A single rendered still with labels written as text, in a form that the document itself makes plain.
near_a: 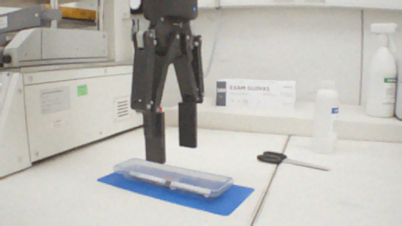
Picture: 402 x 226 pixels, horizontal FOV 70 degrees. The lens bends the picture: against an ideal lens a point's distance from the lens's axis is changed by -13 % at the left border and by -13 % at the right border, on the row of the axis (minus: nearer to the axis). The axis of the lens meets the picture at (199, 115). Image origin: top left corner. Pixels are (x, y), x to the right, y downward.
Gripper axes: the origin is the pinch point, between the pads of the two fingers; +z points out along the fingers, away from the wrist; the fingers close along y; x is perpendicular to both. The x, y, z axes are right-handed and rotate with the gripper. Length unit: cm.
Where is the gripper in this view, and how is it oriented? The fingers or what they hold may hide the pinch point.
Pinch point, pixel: (172, 136)
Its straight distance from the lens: 47.3
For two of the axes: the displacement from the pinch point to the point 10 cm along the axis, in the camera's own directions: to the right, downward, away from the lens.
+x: 8.7, 0.9, -4.9
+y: -5.0, 1.6, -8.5
